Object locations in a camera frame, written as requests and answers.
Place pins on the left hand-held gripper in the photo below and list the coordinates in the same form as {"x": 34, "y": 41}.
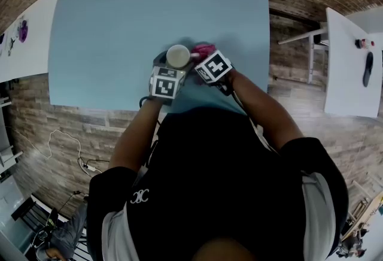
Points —
{"x": 164, "y": 86}

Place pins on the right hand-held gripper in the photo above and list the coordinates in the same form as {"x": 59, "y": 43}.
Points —
{"x": 214, "y": 66}

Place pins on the white ceramic mug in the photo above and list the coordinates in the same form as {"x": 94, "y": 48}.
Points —
{"x": 177, "y": 55}

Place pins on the pink cloth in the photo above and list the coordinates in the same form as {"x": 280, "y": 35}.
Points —
{"x": 205, "y": 48}

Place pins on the person's right forearm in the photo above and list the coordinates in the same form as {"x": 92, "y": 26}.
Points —
{"x": 266, "y": 116}

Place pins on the person's left forearm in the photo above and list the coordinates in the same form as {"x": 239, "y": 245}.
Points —
{"x": 131, "y": 137}

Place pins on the black wristband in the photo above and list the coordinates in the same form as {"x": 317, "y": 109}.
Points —
{"x": 142, "y": 101}

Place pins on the light blue table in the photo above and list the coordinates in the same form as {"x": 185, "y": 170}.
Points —
{"x": 134, "y": 14}

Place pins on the long white table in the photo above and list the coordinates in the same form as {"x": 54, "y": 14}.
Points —
{"x": 36, "y": 53}

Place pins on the person's torso in black shirt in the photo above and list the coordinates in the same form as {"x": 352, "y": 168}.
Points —
{"x": 215, "y": 194}

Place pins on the white power adapter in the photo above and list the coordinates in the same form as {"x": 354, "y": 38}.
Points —
{"x": 90, "y": 168}

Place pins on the white table with slanted legs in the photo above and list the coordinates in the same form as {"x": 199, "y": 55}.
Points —
{"x": 347, "y": 80}

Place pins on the purple object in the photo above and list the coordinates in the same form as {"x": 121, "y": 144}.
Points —
{"x": 24, "y": 31}

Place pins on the small black white gadget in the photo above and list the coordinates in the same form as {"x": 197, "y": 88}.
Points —
{"x": 10, "y": 44}

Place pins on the red-capped soda bottle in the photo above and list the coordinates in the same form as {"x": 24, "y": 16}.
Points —
{"x": 364, "y": 44}

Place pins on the black metal rack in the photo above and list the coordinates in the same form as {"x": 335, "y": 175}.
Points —
{"x": 33, "y": 215}

